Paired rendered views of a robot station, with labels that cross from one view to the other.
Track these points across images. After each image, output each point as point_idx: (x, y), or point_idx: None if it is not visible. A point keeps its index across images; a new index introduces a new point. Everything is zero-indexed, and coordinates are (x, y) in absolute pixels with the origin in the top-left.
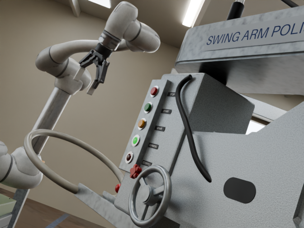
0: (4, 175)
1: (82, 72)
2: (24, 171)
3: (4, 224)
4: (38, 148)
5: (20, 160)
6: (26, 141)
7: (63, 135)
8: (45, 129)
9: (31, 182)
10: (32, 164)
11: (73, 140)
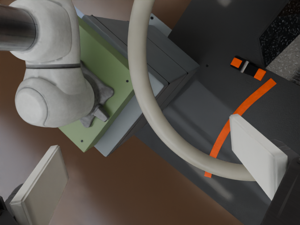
0: (80, 68)
1: (41, 190)
2: (70, 39)
3: (108, 30)
4: (27, 24)
5: (57, 53)
6: (242, 180)
7: (143, 57)
8: (153, 117)
9: (76, 14)
10: (59, 27)
11: (148, 22)
